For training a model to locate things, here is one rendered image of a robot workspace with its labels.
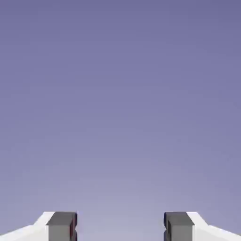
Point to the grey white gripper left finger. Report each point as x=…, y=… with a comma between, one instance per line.
x=59, y=228

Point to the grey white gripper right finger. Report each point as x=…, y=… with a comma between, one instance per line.
x=180, y=228

